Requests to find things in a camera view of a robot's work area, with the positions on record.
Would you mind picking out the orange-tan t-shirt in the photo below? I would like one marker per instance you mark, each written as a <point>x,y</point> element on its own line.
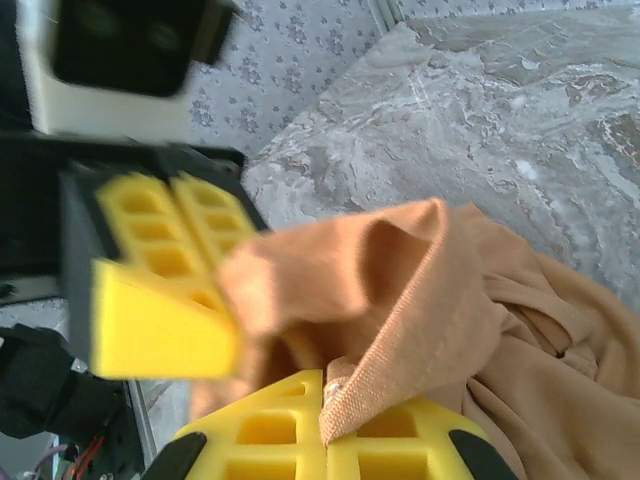
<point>500,350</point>

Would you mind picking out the aluminium corner post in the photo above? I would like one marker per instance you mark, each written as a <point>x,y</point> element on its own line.
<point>387,12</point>

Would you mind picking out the long aluminium frame rail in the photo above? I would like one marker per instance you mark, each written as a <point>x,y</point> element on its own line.
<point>142,415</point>

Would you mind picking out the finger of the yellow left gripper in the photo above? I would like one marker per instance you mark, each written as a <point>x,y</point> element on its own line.
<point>210,220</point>
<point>150,330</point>

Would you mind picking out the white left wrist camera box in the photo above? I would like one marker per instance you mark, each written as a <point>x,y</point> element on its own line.
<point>50,90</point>

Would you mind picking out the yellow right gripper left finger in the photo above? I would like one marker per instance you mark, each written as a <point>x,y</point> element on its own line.
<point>310,410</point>

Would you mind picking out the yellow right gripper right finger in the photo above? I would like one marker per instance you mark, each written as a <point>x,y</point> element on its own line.
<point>435,425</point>

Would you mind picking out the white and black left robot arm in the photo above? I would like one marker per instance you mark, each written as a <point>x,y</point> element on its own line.
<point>40,380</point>

